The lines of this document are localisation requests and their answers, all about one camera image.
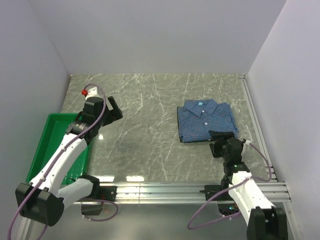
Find blue plaid long sleeve shirt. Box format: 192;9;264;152
177;99;239;143

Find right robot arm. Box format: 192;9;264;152
209;130;288;240

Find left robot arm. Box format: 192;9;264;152
15;95;123;227

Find green plastic tray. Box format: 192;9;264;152
26;113;91;186

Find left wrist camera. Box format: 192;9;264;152
81;86;100;99

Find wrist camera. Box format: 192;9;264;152
242;139;251;153
81;86;100;99

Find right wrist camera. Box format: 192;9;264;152
242;139;251;153

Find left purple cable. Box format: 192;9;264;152
6;83;119;240

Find purple cable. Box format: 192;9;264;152
6;83;119;240
187;141;273;230

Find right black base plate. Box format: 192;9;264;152
199;185;233;201

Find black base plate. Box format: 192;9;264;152
199;185;233;201
92;185;118;202

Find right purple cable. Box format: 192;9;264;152
187;141;273;230

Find aluminium mounting rail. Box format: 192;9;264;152
72;181;292;205

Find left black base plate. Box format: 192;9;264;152
92;185;118;202

